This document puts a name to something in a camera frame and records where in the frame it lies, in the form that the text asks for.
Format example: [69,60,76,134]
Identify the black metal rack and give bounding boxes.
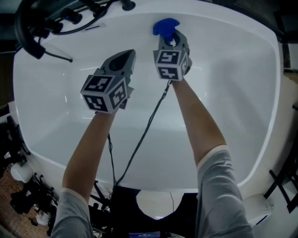
[264,169,298,214]

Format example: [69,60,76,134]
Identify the person's left forearm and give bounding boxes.
[61,111,116,203]

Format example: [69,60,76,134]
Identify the clear sticker strip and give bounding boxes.
[84,22,108,32]

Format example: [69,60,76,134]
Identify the black chest-mounted monitor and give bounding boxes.
[129,231,162,238]

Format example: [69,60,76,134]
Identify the black faucet knob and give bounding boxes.
[49,19,65,33]
[67,10,82,24]

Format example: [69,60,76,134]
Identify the black faucet lever handle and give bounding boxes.
[85,1,103,16]

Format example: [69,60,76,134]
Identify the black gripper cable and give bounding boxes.
[115,79,173,185]
[107,132,117,188]

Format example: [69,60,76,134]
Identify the white bathtub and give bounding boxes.
[13,0,284,194]

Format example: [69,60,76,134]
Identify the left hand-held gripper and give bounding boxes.
[80,48,137,115]

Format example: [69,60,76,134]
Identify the black shower wand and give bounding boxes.
[121,0,136,11]

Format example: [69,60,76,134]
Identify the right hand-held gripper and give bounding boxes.
[152,29,193,82]

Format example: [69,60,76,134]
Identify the black hose outlet knob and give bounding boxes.
[34,26,51,39]

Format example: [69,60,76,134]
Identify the black trousers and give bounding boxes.
[108,185,199,238]

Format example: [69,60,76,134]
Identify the person's right forearm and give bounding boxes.
[170,78,228,168]

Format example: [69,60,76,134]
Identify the grey long-sleeved shirt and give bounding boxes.
[50,145,255,238]

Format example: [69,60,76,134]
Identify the black office chair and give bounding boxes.
[0,102,31,164]
[9,172,59,224]

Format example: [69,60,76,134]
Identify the blue cleaning cloth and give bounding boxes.
[152,18,181,45]

